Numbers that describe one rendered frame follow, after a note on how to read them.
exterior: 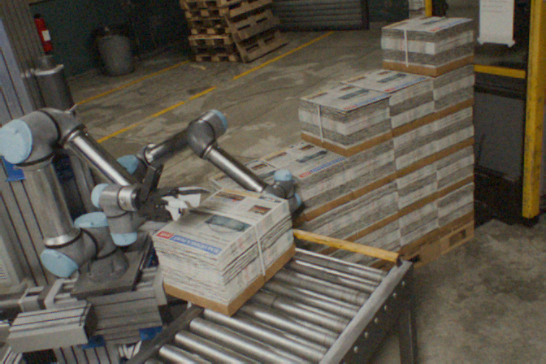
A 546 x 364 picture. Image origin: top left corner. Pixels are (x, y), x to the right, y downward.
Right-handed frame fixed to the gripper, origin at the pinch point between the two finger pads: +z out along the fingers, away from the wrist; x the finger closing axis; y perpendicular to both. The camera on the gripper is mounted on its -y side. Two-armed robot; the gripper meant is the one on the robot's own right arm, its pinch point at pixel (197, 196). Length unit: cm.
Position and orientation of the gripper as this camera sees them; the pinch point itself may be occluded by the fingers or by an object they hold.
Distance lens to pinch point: 151.0
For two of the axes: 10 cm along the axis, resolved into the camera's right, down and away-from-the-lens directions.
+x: -4.2, 3.0, -8.6
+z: 9.0, 0.4, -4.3
